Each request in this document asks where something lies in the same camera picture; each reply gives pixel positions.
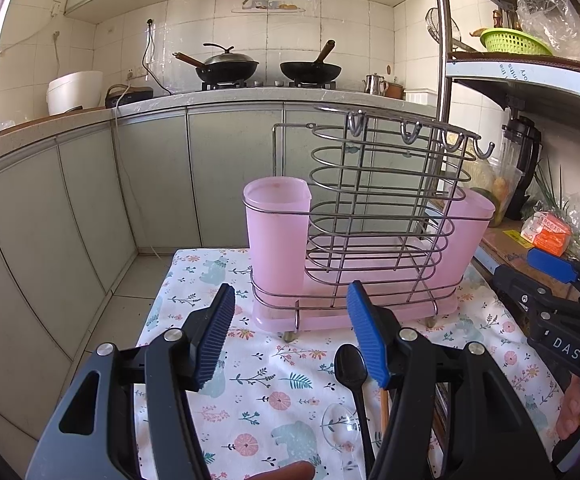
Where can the clear plastic bag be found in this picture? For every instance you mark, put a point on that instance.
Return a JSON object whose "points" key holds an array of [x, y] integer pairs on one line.
{"points": [[555, 22]]}

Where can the pink plastic drip tray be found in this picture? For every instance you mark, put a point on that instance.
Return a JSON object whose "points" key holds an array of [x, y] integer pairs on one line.
{"points": [[407, 276]]}

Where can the white rice cooker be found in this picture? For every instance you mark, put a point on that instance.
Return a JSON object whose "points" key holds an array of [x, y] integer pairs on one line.
{"points": [[73, 90]]}

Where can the clear container with vegetables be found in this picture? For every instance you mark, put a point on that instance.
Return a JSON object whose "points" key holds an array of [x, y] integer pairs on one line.
{"points": [[495, 180]]}

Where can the floral white tablecloth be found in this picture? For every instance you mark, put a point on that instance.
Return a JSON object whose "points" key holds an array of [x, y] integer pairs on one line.
{"points": [[265, 405]]}

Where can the metal wire utensil rack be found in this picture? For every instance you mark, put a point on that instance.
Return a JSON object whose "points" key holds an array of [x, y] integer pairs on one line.
{"points": [[373, 173]]}

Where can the green onions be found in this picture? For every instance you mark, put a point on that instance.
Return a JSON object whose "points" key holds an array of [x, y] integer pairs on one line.
{"points": [[553, 197]]}

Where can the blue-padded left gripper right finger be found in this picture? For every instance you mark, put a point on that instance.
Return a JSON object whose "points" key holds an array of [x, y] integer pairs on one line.
{"points": [[488, 432]]}

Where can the pink plastic left cup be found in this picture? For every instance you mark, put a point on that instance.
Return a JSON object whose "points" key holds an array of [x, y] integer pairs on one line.
{"points": [[277, 210]]}

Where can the kitchen counter cabinets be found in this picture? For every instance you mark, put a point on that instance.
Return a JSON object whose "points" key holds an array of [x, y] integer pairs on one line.
{"points": [[83, 195]]}

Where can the black blender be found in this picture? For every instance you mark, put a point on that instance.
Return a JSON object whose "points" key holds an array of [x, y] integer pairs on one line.
{"points": [[522, 143]]}

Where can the black wok with wooden handle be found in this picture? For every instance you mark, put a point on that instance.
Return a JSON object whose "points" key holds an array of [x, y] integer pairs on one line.
{"points": [[314, 72]]}

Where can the right hand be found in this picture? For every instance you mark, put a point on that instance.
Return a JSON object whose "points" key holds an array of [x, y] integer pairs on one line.
{"points": [[569, 417]]}

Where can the green plastic basket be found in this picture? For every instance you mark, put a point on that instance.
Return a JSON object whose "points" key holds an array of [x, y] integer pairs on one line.
{"points": [[513, 41]]}

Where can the clear plastic spoon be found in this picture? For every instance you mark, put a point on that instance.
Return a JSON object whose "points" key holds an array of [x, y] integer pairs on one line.
{"points": [[340, 428]]}

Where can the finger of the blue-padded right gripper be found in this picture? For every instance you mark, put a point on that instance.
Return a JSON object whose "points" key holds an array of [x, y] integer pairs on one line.
{"points": [[563, 270], [536, 297]]}

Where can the orange food package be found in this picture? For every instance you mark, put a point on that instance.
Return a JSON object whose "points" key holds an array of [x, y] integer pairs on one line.
{"points": [[547, 232]]}

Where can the metal shelf rack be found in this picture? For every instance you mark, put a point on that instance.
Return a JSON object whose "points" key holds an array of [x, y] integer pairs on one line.
{"points": [[545, 86]]}

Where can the brown ceramic jar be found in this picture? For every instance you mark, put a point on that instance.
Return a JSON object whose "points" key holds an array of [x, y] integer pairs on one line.
{"points": [[394, 91]]}

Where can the pink plastic right cup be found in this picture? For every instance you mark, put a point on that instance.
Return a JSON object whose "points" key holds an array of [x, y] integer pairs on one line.
{"points": [[466, 222]]}

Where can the cardboard sheet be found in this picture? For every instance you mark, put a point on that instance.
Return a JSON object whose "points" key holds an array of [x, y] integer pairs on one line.
{"points": [[503, 245]]}

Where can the black countertop appliance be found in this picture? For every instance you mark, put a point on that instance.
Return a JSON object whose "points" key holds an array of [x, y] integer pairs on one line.
{"points": [[121, 94]]}

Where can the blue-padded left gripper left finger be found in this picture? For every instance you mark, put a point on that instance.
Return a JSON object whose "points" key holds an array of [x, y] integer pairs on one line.
{"points": [[92, 433]]}

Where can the metal kettle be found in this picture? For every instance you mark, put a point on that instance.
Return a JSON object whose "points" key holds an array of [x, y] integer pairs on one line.
{"points": [[376, 85]]}

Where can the lidded black wok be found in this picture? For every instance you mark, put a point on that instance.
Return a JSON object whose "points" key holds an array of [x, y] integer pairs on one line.
{"points": [[227, 67]]}

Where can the left hand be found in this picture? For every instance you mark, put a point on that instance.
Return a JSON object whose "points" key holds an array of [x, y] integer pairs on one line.
{"points": [[297, 471]]}

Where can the pink plastic cup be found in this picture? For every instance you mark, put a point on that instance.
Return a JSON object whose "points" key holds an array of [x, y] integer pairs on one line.
{"points": [[277, 210], [466, 222]]}

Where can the wooden handle utensil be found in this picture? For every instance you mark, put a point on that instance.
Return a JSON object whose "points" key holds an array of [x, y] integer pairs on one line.
{"points": [[384, 410]]}

